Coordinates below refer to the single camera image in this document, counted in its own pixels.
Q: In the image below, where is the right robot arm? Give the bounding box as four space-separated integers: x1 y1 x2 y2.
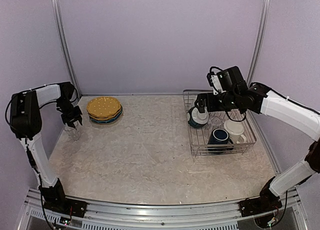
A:
194 82 320 212

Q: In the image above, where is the white ceramic mug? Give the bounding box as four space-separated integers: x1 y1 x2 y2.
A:
223 120 248 144

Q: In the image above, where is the wire metal dish rack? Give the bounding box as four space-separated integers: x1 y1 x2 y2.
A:
182 89 257 156

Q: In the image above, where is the dark teal bowl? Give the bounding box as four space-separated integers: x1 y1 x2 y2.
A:
187 107 209 129

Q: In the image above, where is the clear drinking glass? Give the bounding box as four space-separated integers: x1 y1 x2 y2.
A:
207 112 223 131
63 122 81 141

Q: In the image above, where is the right aluminium frame post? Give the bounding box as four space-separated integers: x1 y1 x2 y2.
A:
246 0 271 84

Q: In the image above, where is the front aluminium rail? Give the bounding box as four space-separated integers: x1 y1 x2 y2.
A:
23 187 301 230

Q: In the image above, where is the dark blue mug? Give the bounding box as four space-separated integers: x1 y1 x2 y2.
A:
208 128 233 145

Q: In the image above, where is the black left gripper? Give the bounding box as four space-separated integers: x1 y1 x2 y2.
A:
56 98 82 128

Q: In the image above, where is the yellow polka dot plate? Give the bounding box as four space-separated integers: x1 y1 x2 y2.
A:
86 96 121 117
88 106 123 121

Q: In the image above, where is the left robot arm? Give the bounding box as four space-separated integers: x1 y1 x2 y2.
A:
4 82 87 215

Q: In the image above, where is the aluminium frame post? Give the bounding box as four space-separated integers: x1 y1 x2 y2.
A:
51 0 82 99
246 0 271 84

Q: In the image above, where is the left aluminium frame post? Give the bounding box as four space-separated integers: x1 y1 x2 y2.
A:
51 0 82 99

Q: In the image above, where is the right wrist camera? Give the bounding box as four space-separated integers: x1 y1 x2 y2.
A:
206 66 248 95

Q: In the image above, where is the light green grid bowl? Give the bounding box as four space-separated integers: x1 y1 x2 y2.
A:
190 98 198 108

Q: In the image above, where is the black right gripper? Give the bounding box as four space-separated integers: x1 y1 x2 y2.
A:
195 91 240 112

